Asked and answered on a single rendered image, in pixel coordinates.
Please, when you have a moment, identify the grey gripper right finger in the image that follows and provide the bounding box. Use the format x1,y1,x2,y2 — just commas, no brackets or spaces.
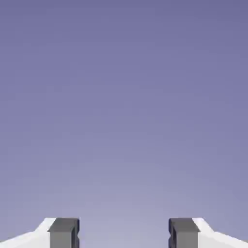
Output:
168,217,248,248

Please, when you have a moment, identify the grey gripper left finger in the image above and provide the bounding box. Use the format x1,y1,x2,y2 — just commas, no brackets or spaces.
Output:
0,217,80,248

